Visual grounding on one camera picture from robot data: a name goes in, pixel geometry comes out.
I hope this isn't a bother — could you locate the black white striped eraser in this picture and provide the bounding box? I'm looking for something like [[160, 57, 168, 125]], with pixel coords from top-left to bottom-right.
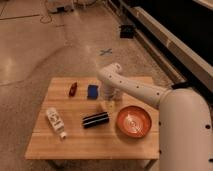
[[82, 112, 109, 128]]

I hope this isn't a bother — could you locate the orange patterned bowl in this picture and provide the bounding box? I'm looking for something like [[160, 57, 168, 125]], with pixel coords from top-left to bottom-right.
[[116, 106, 152, 138]]

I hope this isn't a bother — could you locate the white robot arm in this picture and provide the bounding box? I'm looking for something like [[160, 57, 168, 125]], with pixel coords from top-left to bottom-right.
[[97, 63, 213, 171]]

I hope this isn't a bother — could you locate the translucent plastic cup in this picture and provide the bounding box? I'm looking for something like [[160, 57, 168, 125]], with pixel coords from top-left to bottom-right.
[[113, 89, 123, 101]]

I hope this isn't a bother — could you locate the blue sponge block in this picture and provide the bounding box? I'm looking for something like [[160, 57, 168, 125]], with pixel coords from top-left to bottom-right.
[[87, 85, 98, 99]]

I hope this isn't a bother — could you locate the small red toy car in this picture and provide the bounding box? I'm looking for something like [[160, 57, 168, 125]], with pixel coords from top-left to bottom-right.
[[69, 82, 77, 97]]

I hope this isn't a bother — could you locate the wooden table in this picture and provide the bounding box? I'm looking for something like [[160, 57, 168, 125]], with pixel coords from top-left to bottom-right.
[[25, 77, 159, 161]]

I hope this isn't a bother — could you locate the white plastic bottle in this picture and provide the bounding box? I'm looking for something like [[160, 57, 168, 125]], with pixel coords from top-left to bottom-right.
[[46, 107, 67, 139]]

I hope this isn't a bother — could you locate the black box on floor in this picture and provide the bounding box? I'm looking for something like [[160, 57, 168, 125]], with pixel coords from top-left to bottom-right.
[[120, 25, 134, 38]]

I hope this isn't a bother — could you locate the white equipment base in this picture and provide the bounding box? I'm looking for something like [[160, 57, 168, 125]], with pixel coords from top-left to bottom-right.
[[47, 0, 74, 13]]

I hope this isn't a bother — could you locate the long metal rail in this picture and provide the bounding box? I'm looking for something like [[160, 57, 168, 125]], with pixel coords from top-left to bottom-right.
[[109, 0, 213, 92]]

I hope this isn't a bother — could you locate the cable on floor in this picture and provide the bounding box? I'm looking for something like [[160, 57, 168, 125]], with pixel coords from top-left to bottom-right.
[[39, 0, 54, 25]]

